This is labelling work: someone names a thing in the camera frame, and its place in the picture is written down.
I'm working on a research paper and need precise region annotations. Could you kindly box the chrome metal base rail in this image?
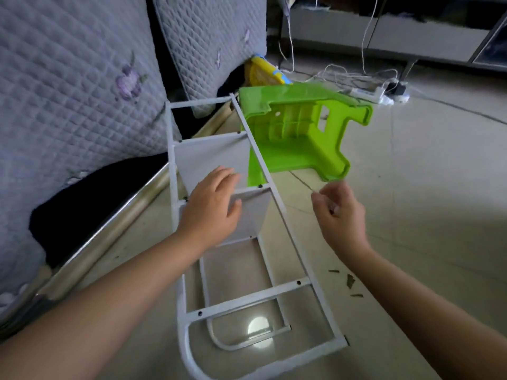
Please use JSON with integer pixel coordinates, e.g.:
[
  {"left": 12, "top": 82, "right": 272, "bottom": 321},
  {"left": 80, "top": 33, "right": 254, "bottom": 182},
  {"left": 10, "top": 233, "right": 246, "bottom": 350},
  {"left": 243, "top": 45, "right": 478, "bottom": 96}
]
[{"left": 0, "top": 115, "right": 234, "bottom": 329}]

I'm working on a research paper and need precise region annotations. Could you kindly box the long white power strip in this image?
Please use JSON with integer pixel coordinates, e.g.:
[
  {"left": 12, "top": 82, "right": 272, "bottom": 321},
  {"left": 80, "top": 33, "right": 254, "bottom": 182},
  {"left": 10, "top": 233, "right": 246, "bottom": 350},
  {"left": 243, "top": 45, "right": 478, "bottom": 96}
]
[{"left": 349, "top": 85, "right": 395, "bottom": 107}]

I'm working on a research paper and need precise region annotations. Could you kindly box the pile of black screws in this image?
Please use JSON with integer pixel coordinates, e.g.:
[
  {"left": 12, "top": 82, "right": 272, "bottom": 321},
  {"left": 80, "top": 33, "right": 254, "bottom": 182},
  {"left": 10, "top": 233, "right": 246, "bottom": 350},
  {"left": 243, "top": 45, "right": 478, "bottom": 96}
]
[{"left": 327, "top": 269, "right": 365, "bottom": 298}]

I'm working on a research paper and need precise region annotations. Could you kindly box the grey textured furniture cover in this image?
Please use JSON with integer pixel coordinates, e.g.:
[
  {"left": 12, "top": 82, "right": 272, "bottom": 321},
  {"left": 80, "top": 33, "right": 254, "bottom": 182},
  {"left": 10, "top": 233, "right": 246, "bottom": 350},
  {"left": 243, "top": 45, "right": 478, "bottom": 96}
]
[{"left": 0, "top": 0, "right": 269, "bottom": 314}]

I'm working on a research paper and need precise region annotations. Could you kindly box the long dark cable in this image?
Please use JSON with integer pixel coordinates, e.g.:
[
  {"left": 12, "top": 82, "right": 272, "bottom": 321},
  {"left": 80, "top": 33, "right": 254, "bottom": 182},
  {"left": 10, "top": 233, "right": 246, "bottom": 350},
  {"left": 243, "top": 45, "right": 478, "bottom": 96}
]
[{"left": 408, "top": 94, "right": 507, "bottom": 126}]

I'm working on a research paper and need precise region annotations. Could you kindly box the grey marble TV cabinet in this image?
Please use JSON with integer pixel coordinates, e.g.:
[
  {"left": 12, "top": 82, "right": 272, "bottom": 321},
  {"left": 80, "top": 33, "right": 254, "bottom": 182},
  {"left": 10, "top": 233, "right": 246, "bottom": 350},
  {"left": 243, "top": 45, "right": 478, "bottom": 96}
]
[{"left": 277, "top": 0, "right": 507, "bottom": 80}]

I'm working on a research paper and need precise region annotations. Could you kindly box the white wooden board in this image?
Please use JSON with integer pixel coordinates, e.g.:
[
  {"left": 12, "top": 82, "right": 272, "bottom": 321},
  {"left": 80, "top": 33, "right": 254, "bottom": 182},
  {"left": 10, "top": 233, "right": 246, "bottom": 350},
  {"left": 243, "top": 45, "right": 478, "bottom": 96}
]
[
  {"left": 174, "top": 132, "right": 253, "bottom": 198},
  {"left": 222, "top": 186, "right": 274, "bottom": 249}
]

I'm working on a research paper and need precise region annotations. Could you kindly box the person's left hand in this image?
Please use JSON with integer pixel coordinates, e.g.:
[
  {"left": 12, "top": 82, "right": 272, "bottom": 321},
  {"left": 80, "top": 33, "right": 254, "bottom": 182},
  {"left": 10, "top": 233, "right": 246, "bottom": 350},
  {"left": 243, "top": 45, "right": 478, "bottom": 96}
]
[{"left": 176, "top": 165, "right": 243, "bottom": 252}]

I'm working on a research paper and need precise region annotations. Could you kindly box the person's right forearm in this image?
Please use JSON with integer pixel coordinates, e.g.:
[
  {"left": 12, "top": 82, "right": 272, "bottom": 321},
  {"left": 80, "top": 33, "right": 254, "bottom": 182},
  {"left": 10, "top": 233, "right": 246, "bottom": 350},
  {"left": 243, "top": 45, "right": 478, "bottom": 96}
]
[{"left": 349, "top": 248, "right": 507, "bottom": 380}]

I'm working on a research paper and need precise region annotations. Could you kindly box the person's right hand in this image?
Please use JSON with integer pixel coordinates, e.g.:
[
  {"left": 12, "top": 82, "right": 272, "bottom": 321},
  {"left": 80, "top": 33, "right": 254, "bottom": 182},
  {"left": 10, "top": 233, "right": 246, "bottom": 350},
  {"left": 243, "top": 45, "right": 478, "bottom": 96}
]
[{"left": 311, "top": 180, "right": 373, "bottom": 266}]

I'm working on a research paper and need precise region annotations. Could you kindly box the white power strip with plugs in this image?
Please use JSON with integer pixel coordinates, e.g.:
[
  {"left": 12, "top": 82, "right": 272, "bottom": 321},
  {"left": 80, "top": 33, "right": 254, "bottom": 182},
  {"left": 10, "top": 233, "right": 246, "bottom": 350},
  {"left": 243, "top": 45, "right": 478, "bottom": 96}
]
[{"left": 386, "top": 81, "right": 411, "bottom": 105}]

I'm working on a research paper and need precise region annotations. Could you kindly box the white metal frame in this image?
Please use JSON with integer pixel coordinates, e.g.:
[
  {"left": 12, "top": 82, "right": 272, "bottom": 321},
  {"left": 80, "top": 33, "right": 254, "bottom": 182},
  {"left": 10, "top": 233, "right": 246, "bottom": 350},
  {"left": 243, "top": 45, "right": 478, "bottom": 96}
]
[
  {"left": 165, "top": 93, "right": 350, "bottom": 380},
  {"left": 198, "top": 237, "right": 293, "bottom": 352}
]

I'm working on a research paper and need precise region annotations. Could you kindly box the green plastic stool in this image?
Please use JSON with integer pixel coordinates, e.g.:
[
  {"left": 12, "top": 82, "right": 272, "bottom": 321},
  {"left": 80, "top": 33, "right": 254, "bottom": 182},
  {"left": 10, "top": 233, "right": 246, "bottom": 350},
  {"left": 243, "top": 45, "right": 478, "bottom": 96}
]
[{"left": 238, "top": 81, "right": 374, "bottom": 187}]

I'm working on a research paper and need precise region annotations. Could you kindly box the tangle of white cables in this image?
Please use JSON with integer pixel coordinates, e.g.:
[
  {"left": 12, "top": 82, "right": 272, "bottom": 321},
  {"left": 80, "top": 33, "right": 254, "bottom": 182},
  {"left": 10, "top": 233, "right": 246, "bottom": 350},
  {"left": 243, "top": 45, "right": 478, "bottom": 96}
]
[{"left": 277, "top": 0, "right": 409, "bottom": 103}]

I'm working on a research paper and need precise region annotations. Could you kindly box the yellow plastic basket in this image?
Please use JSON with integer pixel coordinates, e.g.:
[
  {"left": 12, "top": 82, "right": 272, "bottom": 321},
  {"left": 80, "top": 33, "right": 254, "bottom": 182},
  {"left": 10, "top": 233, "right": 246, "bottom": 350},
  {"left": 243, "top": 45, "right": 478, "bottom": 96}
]
[{"left": 245, "top": 55, "right": 293, "bottom": 87}]

